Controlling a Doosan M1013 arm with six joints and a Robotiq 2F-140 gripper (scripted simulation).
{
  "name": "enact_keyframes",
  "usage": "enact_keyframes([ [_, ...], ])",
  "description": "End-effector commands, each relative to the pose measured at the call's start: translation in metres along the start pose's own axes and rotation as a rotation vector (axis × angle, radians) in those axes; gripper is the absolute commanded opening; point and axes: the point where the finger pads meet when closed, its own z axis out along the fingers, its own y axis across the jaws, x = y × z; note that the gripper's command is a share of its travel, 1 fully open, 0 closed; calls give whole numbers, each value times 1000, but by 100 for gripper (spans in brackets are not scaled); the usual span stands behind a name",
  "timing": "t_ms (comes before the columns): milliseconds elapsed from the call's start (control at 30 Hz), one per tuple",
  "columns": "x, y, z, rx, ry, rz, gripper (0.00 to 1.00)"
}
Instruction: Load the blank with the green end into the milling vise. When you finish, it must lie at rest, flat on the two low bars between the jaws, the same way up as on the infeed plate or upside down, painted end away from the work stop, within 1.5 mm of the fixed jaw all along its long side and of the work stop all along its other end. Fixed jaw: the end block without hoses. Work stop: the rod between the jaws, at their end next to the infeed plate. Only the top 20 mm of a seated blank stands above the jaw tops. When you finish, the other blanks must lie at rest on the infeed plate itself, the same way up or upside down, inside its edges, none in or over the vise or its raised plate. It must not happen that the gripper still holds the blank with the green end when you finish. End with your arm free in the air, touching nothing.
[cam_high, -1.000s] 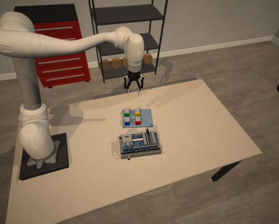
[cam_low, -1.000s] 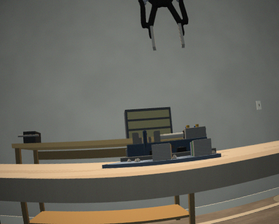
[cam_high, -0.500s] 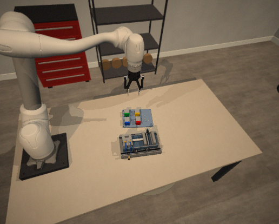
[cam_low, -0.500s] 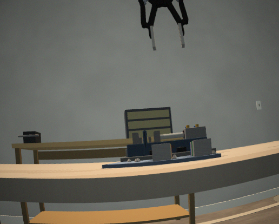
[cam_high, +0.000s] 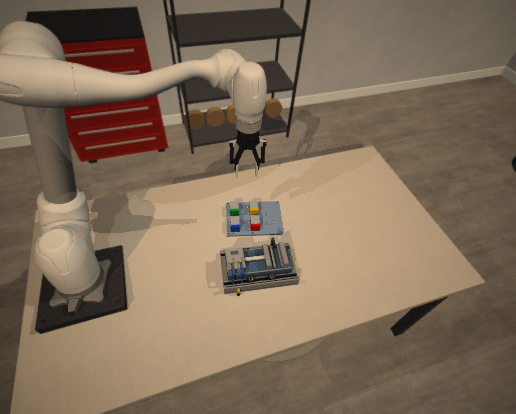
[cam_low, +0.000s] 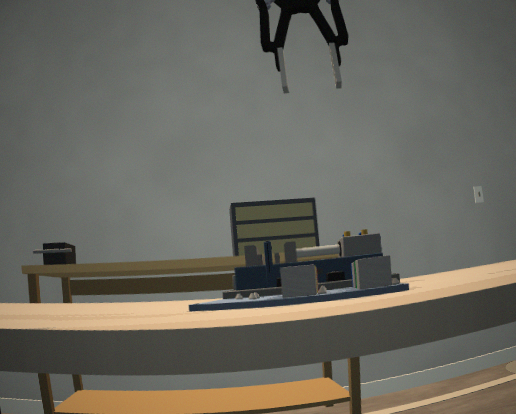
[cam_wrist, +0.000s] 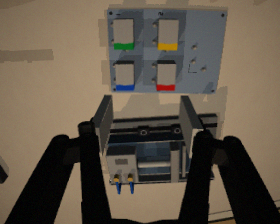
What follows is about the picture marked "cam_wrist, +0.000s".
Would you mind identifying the small grey block with red end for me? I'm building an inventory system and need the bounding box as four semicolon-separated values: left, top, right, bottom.
156;60;176;91

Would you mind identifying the tan block with yellow end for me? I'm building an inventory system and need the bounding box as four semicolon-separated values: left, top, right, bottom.
158;19;179;50

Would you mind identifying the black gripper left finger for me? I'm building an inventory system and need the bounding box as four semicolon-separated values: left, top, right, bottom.
4;95;114;224

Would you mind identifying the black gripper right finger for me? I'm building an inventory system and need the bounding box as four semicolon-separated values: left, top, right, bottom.
177;95;280;224

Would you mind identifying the tan block with blue end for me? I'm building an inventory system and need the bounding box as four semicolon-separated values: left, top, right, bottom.
115;61;134;91

